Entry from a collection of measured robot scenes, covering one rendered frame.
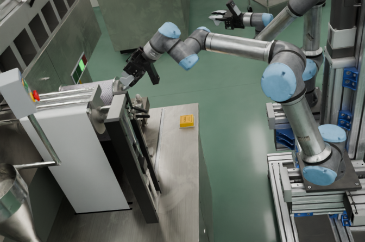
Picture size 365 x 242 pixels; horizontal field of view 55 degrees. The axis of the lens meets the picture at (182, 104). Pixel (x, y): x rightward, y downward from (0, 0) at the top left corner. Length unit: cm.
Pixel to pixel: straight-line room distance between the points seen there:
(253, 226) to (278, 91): 142
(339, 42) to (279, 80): 44
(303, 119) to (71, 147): 83
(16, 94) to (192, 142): 101
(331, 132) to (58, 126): 103
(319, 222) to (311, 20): 114
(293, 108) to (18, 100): 85
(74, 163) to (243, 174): 162
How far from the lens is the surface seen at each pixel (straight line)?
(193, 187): 153
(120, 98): 117
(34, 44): 166
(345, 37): 153
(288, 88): 117
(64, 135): 128
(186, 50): 135
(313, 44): 195
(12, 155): 141
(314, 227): 222
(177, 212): 146
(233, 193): 262
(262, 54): 133
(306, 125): 130
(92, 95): 120
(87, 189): 148
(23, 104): 92
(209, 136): 304
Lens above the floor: 208
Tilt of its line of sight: 37 degrees down
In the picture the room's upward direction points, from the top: 13 degrees counter-clockwise
